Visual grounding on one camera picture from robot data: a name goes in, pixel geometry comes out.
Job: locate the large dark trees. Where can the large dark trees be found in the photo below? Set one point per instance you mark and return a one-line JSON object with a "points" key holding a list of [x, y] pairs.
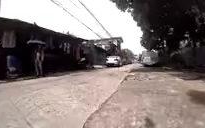
{"points": [[170, 23]]}

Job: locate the dark wall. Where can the dark wall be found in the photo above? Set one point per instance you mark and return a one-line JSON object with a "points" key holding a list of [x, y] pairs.
{"points": [[193, 57]]}

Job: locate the person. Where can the person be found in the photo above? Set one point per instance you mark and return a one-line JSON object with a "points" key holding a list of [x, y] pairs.
{"points": [[39, 56]]}

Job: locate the white car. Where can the white car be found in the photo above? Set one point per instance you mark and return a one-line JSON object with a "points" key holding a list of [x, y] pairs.
{"points": [[113, 60]]}

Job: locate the low dark shed building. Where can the low dark shed building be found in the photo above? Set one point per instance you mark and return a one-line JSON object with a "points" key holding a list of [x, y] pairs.
{"points": [[56, 50]]}

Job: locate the grey concrete road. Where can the grey concrete road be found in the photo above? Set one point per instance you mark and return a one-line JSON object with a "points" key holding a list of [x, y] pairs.
{"points": [[123, 103]]}

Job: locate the covered vehicle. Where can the covered vehicle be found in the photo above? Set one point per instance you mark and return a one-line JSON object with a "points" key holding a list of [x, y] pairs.
{"points": [[149, 58]]}

